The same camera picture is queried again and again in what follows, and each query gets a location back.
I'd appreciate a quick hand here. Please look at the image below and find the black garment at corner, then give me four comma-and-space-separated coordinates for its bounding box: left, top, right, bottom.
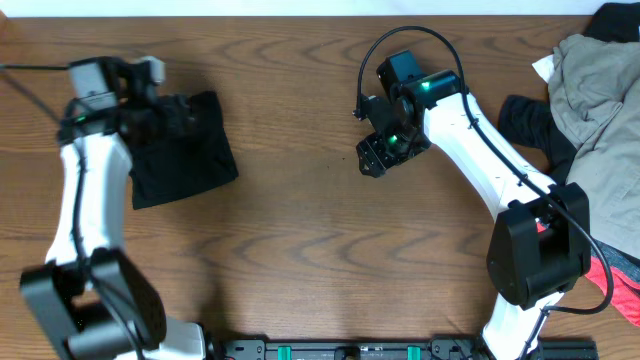
583, 2, 639, 43

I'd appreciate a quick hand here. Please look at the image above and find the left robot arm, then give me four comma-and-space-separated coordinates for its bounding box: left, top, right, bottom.
20, 56, 207, 359

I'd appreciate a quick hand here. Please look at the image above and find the red grey garment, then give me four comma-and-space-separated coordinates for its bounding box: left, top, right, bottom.
585, 240, 639, 328

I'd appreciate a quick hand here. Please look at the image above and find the white paper piece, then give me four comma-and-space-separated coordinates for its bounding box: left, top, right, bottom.
532, 54, 555, 84

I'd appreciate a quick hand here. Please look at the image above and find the black mounting rail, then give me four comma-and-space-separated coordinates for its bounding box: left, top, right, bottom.
214, 337, 600, 360

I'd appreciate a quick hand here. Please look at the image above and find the grey beige garment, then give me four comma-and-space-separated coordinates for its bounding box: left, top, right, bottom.
548, 35, 639, 258

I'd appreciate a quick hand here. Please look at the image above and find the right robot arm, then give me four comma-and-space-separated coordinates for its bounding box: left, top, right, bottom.
357, 51, 598, 359

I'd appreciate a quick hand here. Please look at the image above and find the black logo shirt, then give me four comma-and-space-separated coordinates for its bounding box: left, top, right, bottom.
129, 91, 239, 210

